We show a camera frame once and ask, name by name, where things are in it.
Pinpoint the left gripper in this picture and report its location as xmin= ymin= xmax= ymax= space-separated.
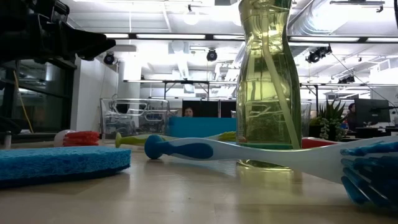
xmin=0 ymin=0 xmax=116 ymax=65

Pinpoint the green dish brush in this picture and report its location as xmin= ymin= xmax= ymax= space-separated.
xmin=114 ymin=130 xmax=238 ymax=149

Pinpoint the blue sponge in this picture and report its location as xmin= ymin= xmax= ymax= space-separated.
xmin=0 ymin=145 xmax=132 ymax=189

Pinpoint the blue dish brush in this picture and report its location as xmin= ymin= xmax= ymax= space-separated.
xmin=144 ymin=133 xmax=398 ymax=214

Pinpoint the yellow dish soap bottle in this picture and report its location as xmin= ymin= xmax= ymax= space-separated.
xmin=235 ymin=0 xmax=303 ymax=169

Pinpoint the teal plastic bin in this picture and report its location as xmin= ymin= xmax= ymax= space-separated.
xmin=167 ymin=116 xmax=238 ymax=139

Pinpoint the potted succulent plant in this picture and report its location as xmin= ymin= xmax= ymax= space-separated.
xmin=310 ymin=98 xmax=348 ymax=141

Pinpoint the black computer monitor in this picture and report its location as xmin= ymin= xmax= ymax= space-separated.
xmin=354 ymin=98 xmax=391 ymax=124

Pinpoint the yellow hanging cable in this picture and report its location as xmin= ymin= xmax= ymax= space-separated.
xmin=12 ymin=70 xmax=35 ymax=134

